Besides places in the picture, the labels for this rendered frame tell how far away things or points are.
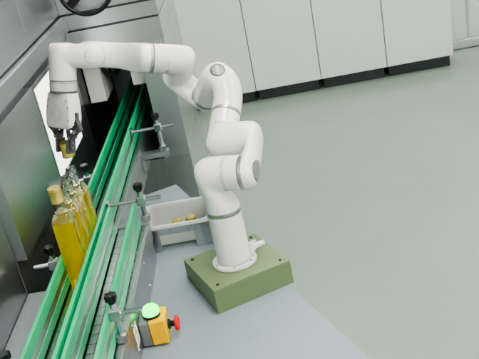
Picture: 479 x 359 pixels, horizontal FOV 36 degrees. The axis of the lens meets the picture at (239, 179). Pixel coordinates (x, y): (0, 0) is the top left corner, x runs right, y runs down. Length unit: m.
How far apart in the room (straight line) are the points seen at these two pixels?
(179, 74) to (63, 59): 0.33
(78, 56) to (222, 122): 0.43
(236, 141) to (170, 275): 0.49
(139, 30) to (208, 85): 0.90
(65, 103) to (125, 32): 0.92
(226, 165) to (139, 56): 0.42
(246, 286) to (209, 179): 0.31
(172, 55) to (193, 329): 0.76
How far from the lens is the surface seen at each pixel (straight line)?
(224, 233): 2.01
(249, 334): 1.92
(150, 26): 2.95
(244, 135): 1.97
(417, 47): 5.98
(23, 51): 2.46
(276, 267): 2.03
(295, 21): 5.77
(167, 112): 3.04
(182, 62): 2.13
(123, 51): 2.18
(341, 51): 5.87
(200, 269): 2.09
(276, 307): 1.99
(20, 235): 2.03
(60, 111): 2.11
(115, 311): 1.73
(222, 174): 1.93
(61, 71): 2.09
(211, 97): 2.13
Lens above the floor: 1.86
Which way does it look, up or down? 24 degrees down
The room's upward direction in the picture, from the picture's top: 11 degrees counter-clockwise
